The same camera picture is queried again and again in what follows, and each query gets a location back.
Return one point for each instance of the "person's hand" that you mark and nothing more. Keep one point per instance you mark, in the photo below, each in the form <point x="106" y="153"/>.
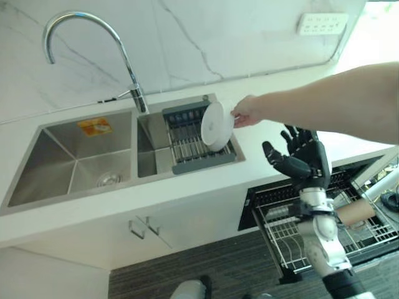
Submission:
<point x="247" y="112"/>

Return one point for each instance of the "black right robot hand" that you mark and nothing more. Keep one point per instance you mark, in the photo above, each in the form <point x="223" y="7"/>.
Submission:
<point x="296" y="162"/>

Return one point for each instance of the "white round plate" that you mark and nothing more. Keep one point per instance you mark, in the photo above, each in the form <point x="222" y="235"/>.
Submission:
<point x="216" y="126"/>

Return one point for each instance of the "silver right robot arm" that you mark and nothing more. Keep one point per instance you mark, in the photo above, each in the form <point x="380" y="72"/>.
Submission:
<point x="327" y="236"/>

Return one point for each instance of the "person's forearm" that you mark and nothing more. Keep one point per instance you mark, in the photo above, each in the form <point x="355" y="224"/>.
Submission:
<point x="330" y="99"/>

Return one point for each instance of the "black built-in dishwasher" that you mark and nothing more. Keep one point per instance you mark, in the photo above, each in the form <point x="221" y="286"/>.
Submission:
<point x="311" y="199"/>

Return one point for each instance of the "grey sink drying rack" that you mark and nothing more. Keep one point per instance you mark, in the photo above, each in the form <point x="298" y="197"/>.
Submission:
<point x="199" y="138"/>

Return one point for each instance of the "white tube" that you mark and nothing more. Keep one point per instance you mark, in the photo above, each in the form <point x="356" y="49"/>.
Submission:
<point x="381" y="185"/>

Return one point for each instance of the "chrome gooseneck faucet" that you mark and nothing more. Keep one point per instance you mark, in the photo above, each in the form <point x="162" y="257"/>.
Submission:
<point x="124" y="67"/>

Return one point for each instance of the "white cabinet door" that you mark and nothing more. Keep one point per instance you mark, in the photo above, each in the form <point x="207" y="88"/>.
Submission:
<point x="174" y="227"/>

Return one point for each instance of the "round sink drain strainer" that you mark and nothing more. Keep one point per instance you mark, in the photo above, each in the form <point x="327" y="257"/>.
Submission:
<point x="109" y="179"/>

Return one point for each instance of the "orange sink sticker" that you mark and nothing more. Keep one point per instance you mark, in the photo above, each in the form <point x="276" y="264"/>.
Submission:
<point x="94" y="127"/>

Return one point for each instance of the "stainless steel double sink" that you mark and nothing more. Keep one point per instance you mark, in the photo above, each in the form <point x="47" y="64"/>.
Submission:
<point x="93" y="155"/>

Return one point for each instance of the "silver robot leg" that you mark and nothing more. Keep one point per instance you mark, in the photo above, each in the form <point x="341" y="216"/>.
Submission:
<point x="190" y="288"/>

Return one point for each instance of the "white wall power strip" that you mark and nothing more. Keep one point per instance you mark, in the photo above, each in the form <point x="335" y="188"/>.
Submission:
<point x="322" y="23"/>

